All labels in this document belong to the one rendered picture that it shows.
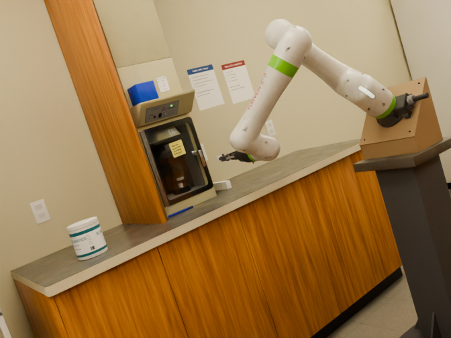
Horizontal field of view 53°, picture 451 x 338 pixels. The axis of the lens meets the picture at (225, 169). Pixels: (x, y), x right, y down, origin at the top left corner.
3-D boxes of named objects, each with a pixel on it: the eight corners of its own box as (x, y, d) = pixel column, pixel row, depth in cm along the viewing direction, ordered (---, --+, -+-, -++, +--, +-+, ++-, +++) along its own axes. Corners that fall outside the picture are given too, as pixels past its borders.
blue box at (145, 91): (132, 106, 220) (126, 89, 220) (150, 102, 226) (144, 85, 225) (141, 102, 212) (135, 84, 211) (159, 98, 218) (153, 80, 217)
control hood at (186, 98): (136, 127, 221) (129, 108, 220) (190, 112, 240) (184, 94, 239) (146, 123, 212) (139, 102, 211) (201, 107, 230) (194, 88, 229)
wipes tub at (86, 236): (74, 259, 195) (62, 227, 194) (102, 247, 203) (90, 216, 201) (84, 261, 185) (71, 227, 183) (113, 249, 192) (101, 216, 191)
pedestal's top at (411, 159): (458, 143, 198) (456, 135, 197) (415, 166, 181) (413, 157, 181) (396, 151, 225) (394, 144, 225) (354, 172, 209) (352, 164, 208)
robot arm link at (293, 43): (308, 31, 180) (284, 17, 174) (323, 37, 169) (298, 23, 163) (285, 72, 185) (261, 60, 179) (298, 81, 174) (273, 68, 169)
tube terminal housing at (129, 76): (145, 218, 246) (98, 81, 239) (193, 198, 265) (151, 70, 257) (167, 217, 226) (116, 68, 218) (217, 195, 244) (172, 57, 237)
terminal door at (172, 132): (166, 207, 226) (139, 131, 222) (213, 187, 243) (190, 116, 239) (166, 207, 225) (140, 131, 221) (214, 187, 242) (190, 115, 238)
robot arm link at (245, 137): (298, 81, 175) (284, 72, 184) (276, 70, 169) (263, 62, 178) (253, 160, 186) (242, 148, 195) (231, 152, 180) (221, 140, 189)
